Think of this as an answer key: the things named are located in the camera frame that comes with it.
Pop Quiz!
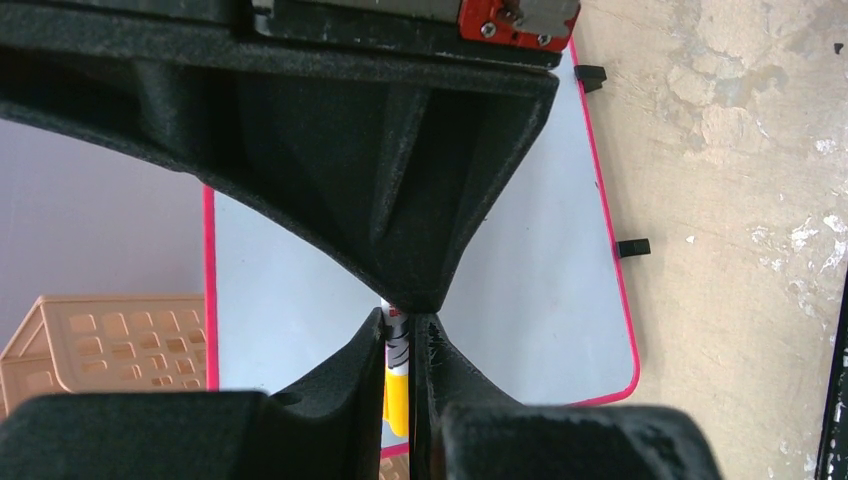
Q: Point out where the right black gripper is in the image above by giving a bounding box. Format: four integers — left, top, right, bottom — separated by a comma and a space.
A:
1, 0, 582, 313

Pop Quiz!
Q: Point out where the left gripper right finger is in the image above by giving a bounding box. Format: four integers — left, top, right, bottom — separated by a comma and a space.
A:
410, 314, 722, 479

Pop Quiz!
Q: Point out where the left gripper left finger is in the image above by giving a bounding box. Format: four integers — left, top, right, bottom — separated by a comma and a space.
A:
1, 311, 384, 479

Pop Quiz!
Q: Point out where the white marker pen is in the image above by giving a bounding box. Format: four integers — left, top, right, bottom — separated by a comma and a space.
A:
381, 299, 410, 391

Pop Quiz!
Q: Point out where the yellow marker cap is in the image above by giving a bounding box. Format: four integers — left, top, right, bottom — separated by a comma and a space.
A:
383, 369, 410, 437

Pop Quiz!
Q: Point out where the orange plastic file organizer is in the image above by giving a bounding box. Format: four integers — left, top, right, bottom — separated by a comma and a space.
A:
1, 294, 207, 417

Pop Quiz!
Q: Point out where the whiteboard wire stand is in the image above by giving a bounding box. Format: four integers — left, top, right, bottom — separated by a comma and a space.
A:
574, 64, 652, 259

